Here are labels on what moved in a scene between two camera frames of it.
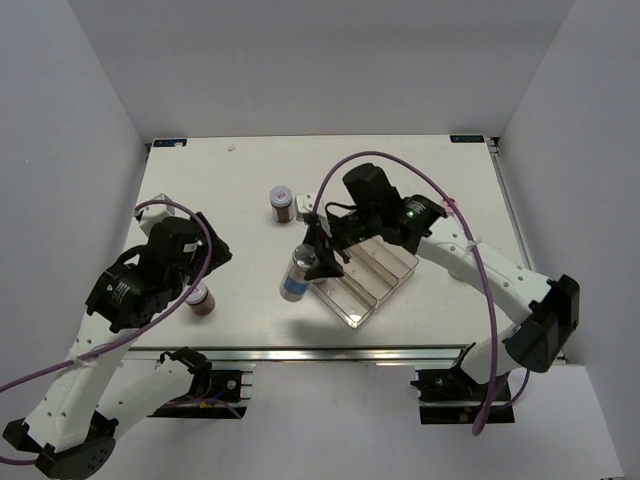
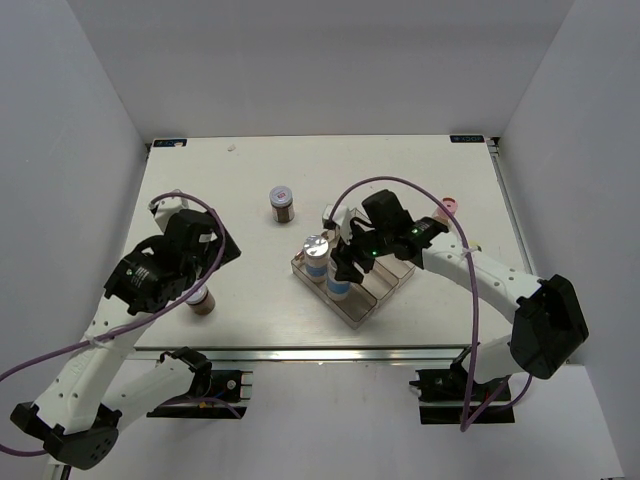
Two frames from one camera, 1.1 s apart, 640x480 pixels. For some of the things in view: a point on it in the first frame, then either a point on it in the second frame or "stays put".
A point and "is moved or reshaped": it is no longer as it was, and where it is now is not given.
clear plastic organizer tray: (375, 269) stays put
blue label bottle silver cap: (294, 286) is moved or reshaped
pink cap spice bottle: (447, 207) stays put
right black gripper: (327, 265) to (344, 255)
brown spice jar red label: (281, 199) stays put
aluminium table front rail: (345, 355) stays put
